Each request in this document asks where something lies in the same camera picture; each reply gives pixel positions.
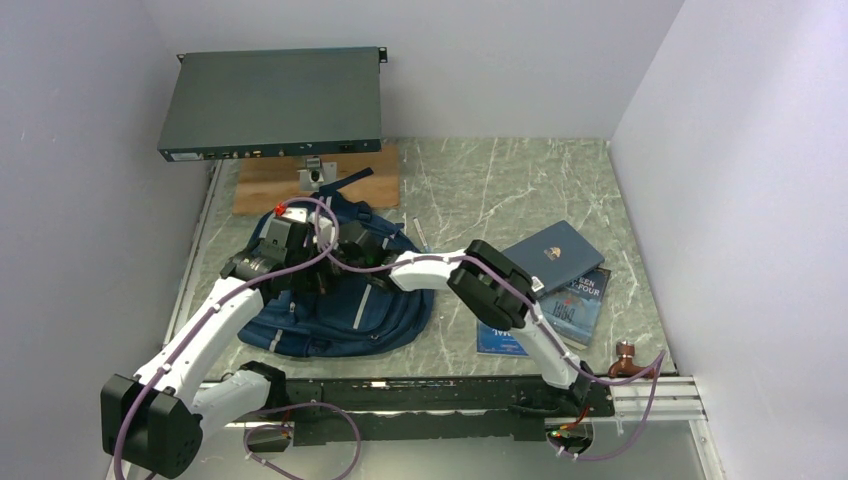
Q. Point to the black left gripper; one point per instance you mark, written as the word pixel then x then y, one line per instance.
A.
pixel 300 279

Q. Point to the navy blue student backpack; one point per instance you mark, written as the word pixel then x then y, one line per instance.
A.
pixel 355 318

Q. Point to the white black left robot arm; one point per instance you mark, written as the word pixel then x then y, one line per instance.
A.
pixel 158 418

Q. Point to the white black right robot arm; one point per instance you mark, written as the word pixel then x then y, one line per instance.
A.
pixel 497 291

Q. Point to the wooden board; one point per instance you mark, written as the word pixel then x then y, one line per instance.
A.
pixel 264 182

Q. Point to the grey rack server box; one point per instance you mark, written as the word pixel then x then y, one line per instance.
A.
pixel 275 103

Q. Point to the Animal Farm book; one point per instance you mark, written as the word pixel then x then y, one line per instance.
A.
pixel 491 341

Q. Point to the navy blue notebook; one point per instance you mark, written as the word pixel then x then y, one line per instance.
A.
pixel 554 257

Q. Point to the Nineteen Eighty-Four book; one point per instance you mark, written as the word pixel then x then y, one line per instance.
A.
pixel 574 310

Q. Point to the copper pipe fitting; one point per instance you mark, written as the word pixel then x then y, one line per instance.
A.
pixel 625 367

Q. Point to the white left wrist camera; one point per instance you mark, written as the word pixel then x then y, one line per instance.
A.
pixel 291 215

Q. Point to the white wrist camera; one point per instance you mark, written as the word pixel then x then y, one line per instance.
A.
pixel 325 232
pixel 291 215

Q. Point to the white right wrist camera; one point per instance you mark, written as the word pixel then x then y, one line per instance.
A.
pixel 325 232

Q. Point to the grey metal stand bracket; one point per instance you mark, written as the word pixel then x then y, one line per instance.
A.
pixel 316 173

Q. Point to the aluminium side rail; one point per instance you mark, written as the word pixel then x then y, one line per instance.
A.
pixel 190 275

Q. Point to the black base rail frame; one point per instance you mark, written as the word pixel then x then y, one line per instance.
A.
pixel 521 408

